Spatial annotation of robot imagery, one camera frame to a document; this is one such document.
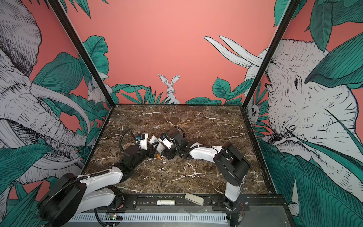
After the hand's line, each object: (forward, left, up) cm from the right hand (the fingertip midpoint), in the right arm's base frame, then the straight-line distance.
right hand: (163, 148), depth 86 cm
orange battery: (-2, +3, -8) cm, 9 cm away
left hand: (+2, +3, +5) cm, 6 cm away
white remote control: (+1, +2, +1) cm, 2 cm away
